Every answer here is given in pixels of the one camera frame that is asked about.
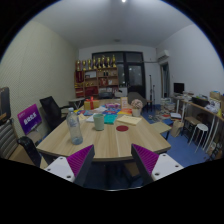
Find dark glass double door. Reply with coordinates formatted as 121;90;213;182
91;50;147;99

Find grey upholstered chair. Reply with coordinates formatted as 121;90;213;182
127;91;148;106

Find purple sign board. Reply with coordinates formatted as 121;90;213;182
16;103;43;136

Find yellow gift box red ribbon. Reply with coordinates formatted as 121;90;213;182
83;96;101;111

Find white wall air conditioner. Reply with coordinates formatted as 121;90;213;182
156;49;171;64

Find flat round red coaster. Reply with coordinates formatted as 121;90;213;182
115;124;130;132

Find white round stool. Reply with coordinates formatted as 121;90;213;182
188;123;209;154

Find pink box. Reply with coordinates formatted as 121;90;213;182
105;102;121;110

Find dark wooden stool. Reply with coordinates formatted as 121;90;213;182
182;115;201;138

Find small light wooden table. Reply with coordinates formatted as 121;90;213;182
149;121;173;135

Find pale green cup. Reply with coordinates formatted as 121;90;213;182
92;113;106;132

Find cluttered wooden side desk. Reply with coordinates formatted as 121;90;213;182
181;90;224;161

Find blue printed book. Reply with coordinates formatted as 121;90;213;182
102;109;122;116

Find clear plastic water bottle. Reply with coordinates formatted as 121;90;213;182
65;107;84;146

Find wooden shelf unit with trophies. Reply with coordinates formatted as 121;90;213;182
73;54;120;99

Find chair with striped back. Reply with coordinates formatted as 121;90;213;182
0;118;43;168

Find orange book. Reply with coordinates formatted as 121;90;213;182
117;107;133;116

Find small standing picture card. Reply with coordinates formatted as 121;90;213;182
119;96;129;109

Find black office chair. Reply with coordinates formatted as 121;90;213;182
39;95;73;132

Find small round table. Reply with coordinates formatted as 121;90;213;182
68;97;86;109

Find teal notebook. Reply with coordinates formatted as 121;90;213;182
103;113;118;125

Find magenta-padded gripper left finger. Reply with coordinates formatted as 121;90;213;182
44;144;96;187

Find pink flowers in white pot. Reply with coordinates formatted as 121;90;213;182
130;98;144;118

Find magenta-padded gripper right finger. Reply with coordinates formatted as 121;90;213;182
130;143;184;186

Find black tripod stand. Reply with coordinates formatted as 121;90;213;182
148;74;158;113

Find white printed paper sheet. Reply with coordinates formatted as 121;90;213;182
85;113;96;123

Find black computer monitor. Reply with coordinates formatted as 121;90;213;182
173;82;185;95

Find stack of books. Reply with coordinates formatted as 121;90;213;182
161;97;177;113

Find yellow paper envelope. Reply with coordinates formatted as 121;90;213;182
116;114;143;127

